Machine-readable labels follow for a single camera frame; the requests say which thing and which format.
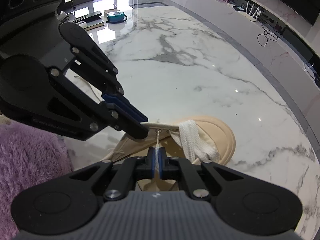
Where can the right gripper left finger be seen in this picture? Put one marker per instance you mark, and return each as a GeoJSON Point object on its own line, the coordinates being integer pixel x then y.
{"type": "Point", "coordinates": [129, 172]}

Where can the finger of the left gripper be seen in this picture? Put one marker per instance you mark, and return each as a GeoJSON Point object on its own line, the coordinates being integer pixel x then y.
{"type": "Point", "coordinates": [98, 70]}
{"type": "Point", "coordinates": [100, 107]}

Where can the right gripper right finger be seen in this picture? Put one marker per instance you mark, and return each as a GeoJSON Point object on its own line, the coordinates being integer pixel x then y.
{"type": "Point", "coordinates": [184, 173]}

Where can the white shoelace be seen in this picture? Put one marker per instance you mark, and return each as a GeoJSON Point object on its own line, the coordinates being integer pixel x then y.
{"type": "Point", "coordinates": [185, 140]}

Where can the beige canvas shoe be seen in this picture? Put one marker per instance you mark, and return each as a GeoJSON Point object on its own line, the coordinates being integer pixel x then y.
{"type": "Point", "coordinates": [214, 129]}

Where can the black remote control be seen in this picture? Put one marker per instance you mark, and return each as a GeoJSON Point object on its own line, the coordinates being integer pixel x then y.
{"type": "Point", "coordinates": [88, 18]}

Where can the teal round container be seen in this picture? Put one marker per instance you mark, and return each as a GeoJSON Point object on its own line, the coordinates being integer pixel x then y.
{"type": "Point", "coordinates": [115, 17]}

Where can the purple fluffy garment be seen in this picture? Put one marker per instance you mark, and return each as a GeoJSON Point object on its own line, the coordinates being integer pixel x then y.
{"type": "Point", "coordinates": [29, 156]}

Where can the white wifi router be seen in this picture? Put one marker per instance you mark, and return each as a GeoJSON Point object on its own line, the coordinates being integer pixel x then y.
{"type": "Point", "coordinates": [251, 12]}

